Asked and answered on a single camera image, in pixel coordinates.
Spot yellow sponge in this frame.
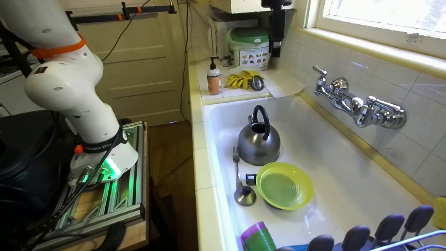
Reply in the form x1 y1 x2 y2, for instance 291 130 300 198
431 194 446 230

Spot green cup with purple cup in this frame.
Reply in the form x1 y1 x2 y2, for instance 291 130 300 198
239 221 277 251

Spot lime green plastic plate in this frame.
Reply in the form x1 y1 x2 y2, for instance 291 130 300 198
254 161 314 212

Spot yellow rubber gloves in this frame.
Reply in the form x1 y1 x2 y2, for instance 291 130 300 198
224 69 261 91

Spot white wall cabinet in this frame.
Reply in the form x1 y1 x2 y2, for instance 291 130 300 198
207 0 273 16

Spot aluminium frame robot cart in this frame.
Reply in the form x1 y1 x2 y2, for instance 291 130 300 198
33 122 150 242

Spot steel kettle with black handle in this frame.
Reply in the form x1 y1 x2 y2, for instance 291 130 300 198
236 105 281 168

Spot small metal strainer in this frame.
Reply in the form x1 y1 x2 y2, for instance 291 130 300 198
247 74 266 92

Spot black clamp bar orange grips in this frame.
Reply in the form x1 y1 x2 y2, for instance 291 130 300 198
63 0 178 31

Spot orange soap pump bottle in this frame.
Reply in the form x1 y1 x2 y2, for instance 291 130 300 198
206 56 222 97

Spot blue plastic utensil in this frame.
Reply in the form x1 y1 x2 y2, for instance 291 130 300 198
277 243 310 251

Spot window with white frame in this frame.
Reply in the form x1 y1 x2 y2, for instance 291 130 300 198
303 0 446 60

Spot chrome wall tap faucet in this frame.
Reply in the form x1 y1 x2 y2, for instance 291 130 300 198
310 64 408 130

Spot white ceramic sink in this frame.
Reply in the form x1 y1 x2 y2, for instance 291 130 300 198
200 90 437 251

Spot white container with green lid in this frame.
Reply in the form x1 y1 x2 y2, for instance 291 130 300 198
227 27 271 71

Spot dark blue dish rack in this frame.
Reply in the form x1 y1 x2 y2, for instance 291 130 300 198
275 204 446 251

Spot beige panel door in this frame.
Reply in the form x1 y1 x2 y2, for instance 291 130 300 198
59 0 192 129

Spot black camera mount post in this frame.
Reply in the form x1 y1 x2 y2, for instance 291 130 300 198
261 0 295 71

